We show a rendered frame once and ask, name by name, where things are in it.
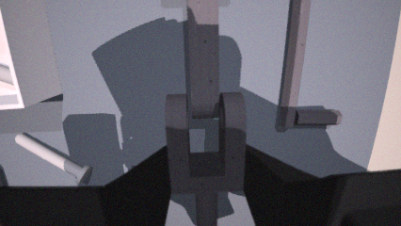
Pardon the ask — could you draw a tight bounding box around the grey flat bar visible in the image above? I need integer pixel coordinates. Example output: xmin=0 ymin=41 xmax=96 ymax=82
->
xmin=187 ymin=0 xmax=219 ymax=119

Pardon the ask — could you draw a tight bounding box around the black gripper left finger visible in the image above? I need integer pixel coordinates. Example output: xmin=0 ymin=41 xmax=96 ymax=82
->
xmin=0 ymin=146 xmax=171 ymax=226

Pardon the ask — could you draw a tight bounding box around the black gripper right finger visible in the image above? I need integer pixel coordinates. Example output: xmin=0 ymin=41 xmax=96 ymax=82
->
xmin=243 ymin=144 xmax=401 ymax=226

